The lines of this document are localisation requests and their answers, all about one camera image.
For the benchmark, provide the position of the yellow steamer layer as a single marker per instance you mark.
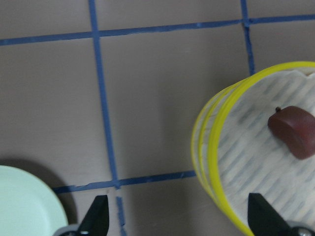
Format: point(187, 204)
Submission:
point(197, 154)
point(244, 156)

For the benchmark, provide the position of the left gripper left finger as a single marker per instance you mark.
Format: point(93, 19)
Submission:
point(96, 220)

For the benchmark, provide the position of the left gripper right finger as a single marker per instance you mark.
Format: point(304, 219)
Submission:
point(263, 220)

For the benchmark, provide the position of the light green plate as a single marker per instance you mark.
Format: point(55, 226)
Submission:
point(28, 206)

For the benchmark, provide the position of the brown bun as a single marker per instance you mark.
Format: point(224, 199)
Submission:
point(295, 127)

